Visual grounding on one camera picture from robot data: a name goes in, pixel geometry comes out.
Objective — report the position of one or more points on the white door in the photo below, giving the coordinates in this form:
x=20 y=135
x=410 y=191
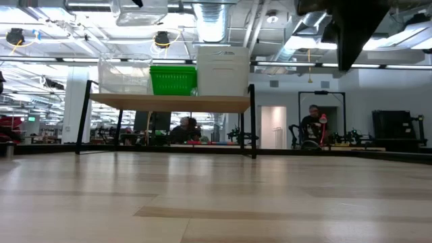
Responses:
x=273 y=128

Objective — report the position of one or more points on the red bulky object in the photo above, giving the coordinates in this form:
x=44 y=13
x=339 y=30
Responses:
x=10 y=126

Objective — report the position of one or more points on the wooden shelf with black legs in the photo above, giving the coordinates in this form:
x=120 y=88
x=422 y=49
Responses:
x=209 y=104

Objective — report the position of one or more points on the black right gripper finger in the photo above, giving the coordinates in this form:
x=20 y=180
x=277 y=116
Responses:
x=354 y=30

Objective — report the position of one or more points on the black equipment rack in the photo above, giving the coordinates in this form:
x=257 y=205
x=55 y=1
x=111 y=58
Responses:
x=391 y=128

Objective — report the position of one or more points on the round ceiling fixture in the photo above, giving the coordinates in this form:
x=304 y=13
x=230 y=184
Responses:
x=272 y=19

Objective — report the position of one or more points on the white plastic basket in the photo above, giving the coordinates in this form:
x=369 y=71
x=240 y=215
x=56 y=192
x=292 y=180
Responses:
x=222 y=81

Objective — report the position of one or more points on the white pillar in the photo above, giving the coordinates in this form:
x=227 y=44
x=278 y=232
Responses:
x=72 y=118

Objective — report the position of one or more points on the clear plastic basket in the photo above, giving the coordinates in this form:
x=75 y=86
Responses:
x=125 y=77
x=141 y=17

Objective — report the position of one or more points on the grey wall vent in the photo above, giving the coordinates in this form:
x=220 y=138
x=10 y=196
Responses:
x=274 y=83

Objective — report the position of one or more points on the black monitor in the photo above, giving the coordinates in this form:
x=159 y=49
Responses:
x=158 y=121

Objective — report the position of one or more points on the red desk lamp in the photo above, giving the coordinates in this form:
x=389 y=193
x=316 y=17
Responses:
x=323 y=118

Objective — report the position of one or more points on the small metal cylinder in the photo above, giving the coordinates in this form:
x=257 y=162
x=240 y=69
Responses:
x=9 y=149

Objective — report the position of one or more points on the silver smooth ceiling duct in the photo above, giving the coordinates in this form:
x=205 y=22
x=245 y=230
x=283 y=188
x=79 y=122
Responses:
x=312 y=20

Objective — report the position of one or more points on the black background robot arm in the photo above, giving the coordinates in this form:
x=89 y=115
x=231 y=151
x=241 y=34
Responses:
x=236 y=135

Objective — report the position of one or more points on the long ceiling light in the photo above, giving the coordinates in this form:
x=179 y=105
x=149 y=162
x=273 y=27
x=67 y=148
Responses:
x=280 y=63

